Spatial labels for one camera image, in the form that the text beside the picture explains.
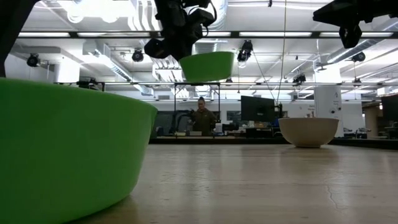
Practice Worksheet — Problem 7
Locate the brown wooden cabinet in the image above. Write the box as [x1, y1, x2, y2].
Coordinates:
[364, 105, 382, 138]

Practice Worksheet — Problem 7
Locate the black monitor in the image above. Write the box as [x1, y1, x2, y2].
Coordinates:
[381, 94, 398, 123]
[241, 95, 276, 123]

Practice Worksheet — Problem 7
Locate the person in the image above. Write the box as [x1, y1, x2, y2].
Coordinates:
[187, 96, 218, 137]

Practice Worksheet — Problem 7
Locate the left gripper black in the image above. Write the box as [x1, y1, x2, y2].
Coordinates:
[144, 9, 203, 62]

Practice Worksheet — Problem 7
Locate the silver ventilation duct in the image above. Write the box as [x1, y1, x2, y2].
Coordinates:
[216, 0, 228, 30]

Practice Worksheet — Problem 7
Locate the black ceiling spotlight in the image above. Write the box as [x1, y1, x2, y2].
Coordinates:
[236, 39, 254, 63]
[292, 73, 307, 85]
[352, 51, 367, 63]
[131, 49, 145, 63]
[26, 53, 41, 68]

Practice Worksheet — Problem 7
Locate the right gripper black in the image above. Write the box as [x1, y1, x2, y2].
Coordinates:
[313, 0, 389, 49]

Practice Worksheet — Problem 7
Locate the black aluminium table frame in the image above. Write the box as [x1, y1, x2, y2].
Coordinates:
[148, 136, 398, 151]

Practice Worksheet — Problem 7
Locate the green plastic bowl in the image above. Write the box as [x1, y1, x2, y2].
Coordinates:
[0, 77, 159, 224]
[179, 51, 235, 83]

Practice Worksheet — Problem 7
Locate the white ribbed bowl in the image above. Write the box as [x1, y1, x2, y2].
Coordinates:
[278, 117, 340, 148]

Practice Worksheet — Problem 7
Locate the black overhead crossbar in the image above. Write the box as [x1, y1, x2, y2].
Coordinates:
[12, 30, 398, 40]

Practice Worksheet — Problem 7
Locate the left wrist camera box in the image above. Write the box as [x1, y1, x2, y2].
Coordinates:
[187, 8, 218, 34]

